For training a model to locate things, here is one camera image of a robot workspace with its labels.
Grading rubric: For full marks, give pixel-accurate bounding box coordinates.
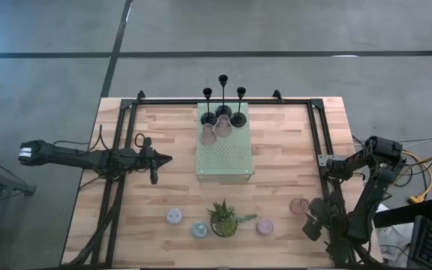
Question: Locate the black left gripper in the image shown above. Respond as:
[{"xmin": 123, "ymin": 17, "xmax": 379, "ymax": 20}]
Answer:
[{"xmin": 140, "ymin": 136, "xmax": 173, "ymax": 185}]

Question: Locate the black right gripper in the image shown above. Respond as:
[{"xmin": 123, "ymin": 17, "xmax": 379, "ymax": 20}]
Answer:
[{"xmin": 301, "ymin": 193, "xmax": 348, "ymax": 242}]

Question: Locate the pink glass candle holder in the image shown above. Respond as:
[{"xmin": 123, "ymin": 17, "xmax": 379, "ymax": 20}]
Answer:
[
  {"xmin": 199, "ymin": 123, "xmax": 218, "ymax": 147},
  {"xmin": 214, "ymin": 114, "xmax": 233, "ymax": 138},
  {"xmin": 289, "ymin": 197, "xmax": 310, "ymax": 216}
]

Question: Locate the purple round votive holder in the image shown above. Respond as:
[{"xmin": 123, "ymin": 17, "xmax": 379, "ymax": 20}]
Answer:
[{"xmin": 256, "ymin": 217, "xmax": 275, "ymax": 236}]

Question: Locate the white round votive holder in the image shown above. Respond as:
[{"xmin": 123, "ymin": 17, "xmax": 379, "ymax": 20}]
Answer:
[{"xmin": 166, "ymin": 208, "xmax": 184, "ymax": 226}]

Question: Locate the short black candlestick holder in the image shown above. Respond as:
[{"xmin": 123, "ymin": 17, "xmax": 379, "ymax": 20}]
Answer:
[
  {"xmin": 199, "ymin": 87, "xmax": 218, "ymax": 126},
  {"xmin": 229, "ymin": 86, "xmax": 248, "ymax": 128}
]

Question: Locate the blue round votive holder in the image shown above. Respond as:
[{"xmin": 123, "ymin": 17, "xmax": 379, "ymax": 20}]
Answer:
[{"xmin": 191, "ymin": 220, "xmax": 209, "ymax": 239}]

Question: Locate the green perforated metal riser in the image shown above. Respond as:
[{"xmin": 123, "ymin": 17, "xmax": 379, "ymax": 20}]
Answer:
[{"xmin": 195, "ymin": 100, "xmax": 255, "ymax": 184}]

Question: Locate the tall black candlestick holder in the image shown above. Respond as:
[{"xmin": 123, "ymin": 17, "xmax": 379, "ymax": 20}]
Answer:
[{"xmin": 214, "ymin": 73, "xmax": 233, "ymax": 119}]

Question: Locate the white paper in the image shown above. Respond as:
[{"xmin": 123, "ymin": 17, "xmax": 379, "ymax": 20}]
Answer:
[{"xmin": 365, "ymin": 194, "xmax": 414, "ymax": 263}]

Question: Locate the succulent plant in black pot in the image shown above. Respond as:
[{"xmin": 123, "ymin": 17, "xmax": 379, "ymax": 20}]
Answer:
[{"xmin": 205, "ymin": 198, "xmax": 258, "ymax": 239}]

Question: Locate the grey metal stand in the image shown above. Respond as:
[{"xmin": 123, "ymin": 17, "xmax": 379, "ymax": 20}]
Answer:
[{"xmin": 0, "ymin": 149, "xmax": 37, "ymax": 270}]

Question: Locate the black aluminium table frame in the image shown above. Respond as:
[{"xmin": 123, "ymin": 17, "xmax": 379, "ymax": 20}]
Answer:
[{"xmin": 61, "ymin": 89, "xmax": 384, "ymax": 269}]

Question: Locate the yellow cable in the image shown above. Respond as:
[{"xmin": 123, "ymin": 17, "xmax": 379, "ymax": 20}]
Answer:
[{"xmin": 394, "ymin": 148, "xmax": 432, "ymax": 206}]

